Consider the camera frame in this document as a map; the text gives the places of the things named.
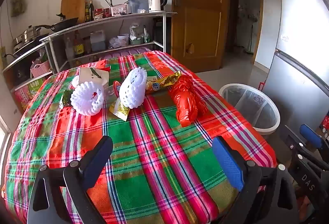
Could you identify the dark wooden door frame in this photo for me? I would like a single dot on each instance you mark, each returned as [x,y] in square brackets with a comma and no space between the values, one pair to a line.
[232,21]

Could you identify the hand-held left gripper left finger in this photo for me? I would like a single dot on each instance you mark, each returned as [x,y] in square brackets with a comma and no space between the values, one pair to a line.
[100,159]

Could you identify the purple plastic stool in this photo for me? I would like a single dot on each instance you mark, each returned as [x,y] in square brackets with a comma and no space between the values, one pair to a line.
[128,52]

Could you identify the grey plastic jerrycan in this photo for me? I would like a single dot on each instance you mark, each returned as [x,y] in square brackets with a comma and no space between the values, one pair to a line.
[98,41]

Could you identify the white plastic tub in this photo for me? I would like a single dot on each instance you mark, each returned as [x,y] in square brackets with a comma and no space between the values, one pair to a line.
[124,39]

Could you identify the clear plastic bottle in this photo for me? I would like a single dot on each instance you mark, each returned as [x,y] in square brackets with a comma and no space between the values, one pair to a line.
[69,50]

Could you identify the beige printed pouch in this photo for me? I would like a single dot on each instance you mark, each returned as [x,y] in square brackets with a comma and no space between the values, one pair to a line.
[109,93]

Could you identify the plaid tablecloth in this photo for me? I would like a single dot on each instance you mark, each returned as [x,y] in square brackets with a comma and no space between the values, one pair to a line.
[154,149]

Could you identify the steel steamer pot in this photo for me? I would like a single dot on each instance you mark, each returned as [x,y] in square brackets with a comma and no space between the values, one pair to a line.
[28,35]

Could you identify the black wok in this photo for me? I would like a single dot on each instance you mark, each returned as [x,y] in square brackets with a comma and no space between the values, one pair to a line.
[65,24]

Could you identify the red green cardboard box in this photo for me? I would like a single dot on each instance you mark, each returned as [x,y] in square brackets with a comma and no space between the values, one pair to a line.
[28,93]

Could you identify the red plastic bag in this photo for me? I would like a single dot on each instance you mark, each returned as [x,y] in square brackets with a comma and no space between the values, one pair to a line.
[187,100]

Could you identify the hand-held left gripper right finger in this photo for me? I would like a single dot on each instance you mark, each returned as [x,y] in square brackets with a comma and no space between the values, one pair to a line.
[228,165]

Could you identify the orange gold snack wrapper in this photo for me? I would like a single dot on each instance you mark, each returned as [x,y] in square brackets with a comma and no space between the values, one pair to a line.
[162,83]

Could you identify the small yellow packet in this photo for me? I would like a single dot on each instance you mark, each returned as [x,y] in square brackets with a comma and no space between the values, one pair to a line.
[119,110]

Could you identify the wooden door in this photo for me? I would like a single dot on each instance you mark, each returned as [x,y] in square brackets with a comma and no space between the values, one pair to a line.
[198,21]

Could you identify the white metal shelf rack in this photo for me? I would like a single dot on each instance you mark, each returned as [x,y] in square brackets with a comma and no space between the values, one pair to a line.
[110,20]

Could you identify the green packet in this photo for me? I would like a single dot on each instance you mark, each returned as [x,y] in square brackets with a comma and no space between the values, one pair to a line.
[66,98]

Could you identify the dark oil bottle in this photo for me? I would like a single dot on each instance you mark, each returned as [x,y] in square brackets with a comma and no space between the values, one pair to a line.
[89,12]

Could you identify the red plastic object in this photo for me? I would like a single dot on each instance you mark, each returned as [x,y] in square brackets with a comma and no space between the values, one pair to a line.
[261,86]

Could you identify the black induction cooker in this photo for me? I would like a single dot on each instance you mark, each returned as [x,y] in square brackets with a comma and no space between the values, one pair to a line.
[28,47]

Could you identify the blue lidded plastic container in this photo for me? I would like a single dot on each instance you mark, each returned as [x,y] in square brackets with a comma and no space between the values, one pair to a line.
[137,5]

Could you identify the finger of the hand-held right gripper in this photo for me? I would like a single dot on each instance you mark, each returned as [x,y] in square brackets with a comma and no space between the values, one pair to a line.
[311,134]
[293,141]

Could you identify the white electric kettle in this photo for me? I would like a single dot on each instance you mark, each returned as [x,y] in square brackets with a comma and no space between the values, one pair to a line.
[156,0]

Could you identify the dark chopsticks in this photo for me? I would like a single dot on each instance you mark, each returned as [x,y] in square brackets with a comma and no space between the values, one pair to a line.
[109,2]

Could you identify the crumpled clear plastic bag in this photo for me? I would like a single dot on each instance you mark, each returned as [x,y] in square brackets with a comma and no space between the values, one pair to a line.
[113,43]

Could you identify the white plastic bag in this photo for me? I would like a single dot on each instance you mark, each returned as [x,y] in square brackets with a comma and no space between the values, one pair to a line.
[135,31]

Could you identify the white trash bin clear liner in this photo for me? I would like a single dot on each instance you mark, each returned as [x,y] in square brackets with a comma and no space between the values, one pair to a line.
[254,108]

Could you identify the wall power strip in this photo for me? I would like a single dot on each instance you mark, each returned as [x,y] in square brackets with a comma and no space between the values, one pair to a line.
[2,54]

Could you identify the small red container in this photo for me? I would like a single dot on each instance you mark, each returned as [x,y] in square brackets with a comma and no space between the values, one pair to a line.
[326,122]

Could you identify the pink utensil box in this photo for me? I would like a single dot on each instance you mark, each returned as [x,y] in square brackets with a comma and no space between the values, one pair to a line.
[118,10]

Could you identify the white foam fruit net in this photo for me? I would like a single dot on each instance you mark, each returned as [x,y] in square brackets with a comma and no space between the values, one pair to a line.
[133,88]
[84,103]

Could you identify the green bowl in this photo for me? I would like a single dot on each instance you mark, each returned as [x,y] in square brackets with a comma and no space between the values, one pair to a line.
[136,41]

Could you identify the white paper bag leaf print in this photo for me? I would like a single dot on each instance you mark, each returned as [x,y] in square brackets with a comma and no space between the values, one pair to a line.
[90,76]

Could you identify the wooden cutting board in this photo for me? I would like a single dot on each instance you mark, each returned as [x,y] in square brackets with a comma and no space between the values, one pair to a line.
[73,5]

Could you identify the hanging grey-green cloth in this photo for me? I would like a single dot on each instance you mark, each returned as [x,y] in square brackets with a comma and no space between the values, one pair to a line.
[18,0]

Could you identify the pink plastic basket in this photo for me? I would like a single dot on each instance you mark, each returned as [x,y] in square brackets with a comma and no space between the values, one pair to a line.
[41,69]

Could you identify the silver refrigerator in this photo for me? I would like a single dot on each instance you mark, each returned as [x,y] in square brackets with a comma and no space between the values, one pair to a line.
[300,47]

